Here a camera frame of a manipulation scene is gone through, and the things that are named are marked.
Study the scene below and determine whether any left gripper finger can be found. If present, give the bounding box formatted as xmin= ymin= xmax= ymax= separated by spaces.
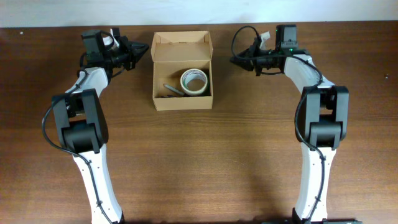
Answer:
xmin=130 ymin=42 xmax=149 ymax=53
xmin=133 ymin=48 xmax=148 ymax=62

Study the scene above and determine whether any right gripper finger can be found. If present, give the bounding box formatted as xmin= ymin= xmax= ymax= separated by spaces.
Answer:
xmin=231 ymin=48 xmax=253 ymax=60
xmin=229 ymin=57 xmax=254 ymax=71

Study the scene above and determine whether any brown cardboard box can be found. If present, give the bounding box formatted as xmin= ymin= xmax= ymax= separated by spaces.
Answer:
xmin=151 ymin=31 xmax=213 ymax=111

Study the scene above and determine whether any black permanent marker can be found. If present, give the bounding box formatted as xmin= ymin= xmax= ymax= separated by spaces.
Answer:
xmin=164 ymin=84 xmax=185 ymax=96

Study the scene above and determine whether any cream masking tape roll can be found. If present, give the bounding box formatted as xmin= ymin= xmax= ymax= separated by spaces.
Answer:
xmin=180 ymin=68 xmax=210 ymax=96

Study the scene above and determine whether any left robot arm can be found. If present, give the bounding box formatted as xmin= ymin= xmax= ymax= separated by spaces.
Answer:
xmin=49 ymin=27 xmax=149 ymax=223

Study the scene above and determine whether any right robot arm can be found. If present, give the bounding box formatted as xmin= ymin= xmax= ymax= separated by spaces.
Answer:
xmin=230 ymin=24 xmax=349 ymax=223

